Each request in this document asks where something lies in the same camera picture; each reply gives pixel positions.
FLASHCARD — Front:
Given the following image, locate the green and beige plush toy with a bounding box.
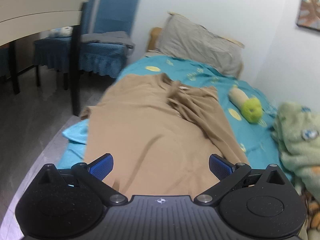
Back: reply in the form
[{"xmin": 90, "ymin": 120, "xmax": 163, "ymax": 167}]
[{"xmin": 229, "ymin": 85, "xmax": 263, "ymax": 124}]

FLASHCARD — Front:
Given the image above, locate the grey pillow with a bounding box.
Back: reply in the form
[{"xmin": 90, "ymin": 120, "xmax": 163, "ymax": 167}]
[{"xmin": 157, "ymin": 12, "xmax": 243, "ymax": 77}]

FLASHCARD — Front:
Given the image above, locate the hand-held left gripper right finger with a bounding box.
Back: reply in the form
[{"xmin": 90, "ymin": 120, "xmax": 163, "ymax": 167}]
[{"xmin": 194, "ymin": 154, "xmax": 290, "ymax": 204}]

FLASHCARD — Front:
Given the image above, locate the cream table with black legs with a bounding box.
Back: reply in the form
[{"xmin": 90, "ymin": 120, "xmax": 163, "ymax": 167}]
[{"xmin": 0, "ymin": 0, "xmax": 95, "ymax": 117}]

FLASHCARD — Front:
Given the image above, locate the green fleece blanket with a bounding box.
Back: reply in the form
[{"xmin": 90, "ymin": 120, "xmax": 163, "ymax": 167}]
[{"xmin": 271, "ymin": 102, "xmax": 320, "ymax": 198}]

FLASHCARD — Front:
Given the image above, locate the teal printed bed sheet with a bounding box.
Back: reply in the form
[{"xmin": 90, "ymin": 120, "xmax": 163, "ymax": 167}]
[{"xmin": 56, "ymin": 55, "xmax": 285, "ymax": 180}]

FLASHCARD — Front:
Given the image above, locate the tan t-shirt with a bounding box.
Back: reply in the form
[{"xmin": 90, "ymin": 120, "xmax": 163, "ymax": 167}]
[{"xmin": 80, "ymin": 74, "xmax": 250, "ymax": 198}]

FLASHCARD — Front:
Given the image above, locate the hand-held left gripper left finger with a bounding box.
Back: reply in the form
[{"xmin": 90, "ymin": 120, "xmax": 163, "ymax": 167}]
[{"xmin": 34, "ymin": 153, "xmax": 128, "ymax": 204}]

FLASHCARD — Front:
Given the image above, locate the blue fabric chair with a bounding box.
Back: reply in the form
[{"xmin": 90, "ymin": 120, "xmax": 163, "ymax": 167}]
[
  {"xmin": 80, "ymin": 0, "xmax": 142, "ymax": 78},
  {"xmin": 34, "ymin": 0, "xmax": 98, "ymax": 90}
]

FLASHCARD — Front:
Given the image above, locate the grey cloth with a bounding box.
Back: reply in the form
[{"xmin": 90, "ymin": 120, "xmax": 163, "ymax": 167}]
[{"xmin": 82, "ymin": 31, "xmax": 135, "ymax": 49}]

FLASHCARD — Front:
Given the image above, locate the framed wall picture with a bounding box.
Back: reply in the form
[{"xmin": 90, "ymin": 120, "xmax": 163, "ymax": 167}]
[{"xmin": 296, "ymin": 0, "xmax": 320, "ymax": 32}]

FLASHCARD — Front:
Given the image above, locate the beige pillow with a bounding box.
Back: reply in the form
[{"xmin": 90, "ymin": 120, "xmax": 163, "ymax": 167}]
[{"xmin": 167, "ymin": 11, "xmax": 246, "ymax": 48}]

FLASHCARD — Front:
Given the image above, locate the small white plush toy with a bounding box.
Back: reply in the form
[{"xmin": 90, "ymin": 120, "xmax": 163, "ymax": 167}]
[{"xmin": 49, "ymin": 26, "xmax": 73, "ymax": 37}]

